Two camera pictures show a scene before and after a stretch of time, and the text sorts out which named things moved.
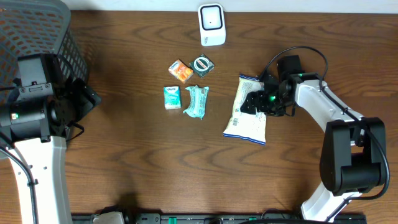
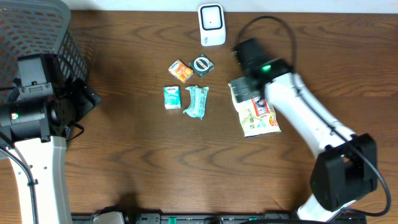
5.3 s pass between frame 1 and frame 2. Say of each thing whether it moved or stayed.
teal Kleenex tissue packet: stayed
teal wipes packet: stayed
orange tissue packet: stayed
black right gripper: moved
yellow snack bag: moved
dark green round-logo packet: stayed
